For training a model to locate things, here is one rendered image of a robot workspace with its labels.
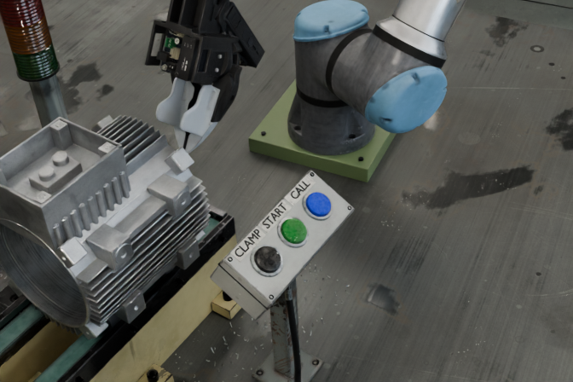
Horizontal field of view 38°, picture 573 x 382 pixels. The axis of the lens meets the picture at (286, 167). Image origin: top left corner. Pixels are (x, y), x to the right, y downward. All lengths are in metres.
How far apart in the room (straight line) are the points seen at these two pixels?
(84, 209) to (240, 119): 0.65
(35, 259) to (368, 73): 0.52
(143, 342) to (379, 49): 0.52
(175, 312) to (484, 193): 0.55
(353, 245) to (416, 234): 0.10
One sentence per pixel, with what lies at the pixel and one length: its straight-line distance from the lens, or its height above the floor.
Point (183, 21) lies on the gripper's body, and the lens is 0.94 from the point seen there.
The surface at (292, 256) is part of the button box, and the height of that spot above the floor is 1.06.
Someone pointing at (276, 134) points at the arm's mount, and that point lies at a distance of 1.44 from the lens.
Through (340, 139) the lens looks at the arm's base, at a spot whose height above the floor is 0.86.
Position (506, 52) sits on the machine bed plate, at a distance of 1.72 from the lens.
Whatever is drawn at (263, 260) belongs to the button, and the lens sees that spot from 0.88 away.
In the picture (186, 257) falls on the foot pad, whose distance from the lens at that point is 1.04.
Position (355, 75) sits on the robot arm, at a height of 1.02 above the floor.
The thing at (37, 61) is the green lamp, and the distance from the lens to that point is 1.28.
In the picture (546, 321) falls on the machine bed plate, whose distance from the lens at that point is 1.22.
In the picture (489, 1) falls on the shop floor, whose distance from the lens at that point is 3.55.
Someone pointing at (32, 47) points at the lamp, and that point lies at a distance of 1.26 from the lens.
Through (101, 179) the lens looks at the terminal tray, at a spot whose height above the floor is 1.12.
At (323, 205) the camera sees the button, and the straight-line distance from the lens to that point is 0.95.
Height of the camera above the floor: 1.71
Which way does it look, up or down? 40 degrees down
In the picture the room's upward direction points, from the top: 3 degrees counter-clockwise
